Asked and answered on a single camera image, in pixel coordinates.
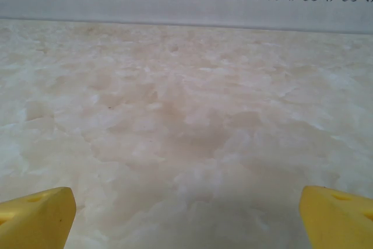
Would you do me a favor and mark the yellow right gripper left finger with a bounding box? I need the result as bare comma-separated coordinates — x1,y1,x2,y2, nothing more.
0,187,78,249

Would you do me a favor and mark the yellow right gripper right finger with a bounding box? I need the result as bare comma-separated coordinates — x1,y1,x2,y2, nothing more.
300,185,373,249

